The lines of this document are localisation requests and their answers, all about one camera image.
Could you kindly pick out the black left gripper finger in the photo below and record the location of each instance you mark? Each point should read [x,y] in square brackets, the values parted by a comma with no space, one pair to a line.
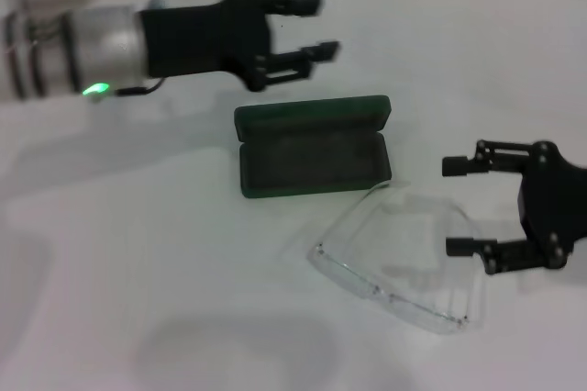
[293,63]
[293,3]

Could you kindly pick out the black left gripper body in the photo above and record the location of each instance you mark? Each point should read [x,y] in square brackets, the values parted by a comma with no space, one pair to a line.
[202,40]

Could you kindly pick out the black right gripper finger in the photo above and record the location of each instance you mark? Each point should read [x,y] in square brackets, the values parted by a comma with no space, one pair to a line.
[504,253]
[458,166]

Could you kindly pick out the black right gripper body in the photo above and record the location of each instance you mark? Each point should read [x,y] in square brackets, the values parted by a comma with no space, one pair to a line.
[555,207]

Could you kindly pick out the clear white glasses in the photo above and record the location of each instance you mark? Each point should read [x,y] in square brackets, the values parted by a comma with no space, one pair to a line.
[339,267]

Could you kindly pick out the green glasses case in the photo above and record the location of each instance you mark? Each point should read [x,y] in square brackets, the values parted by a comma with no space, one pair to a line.
[312,166]

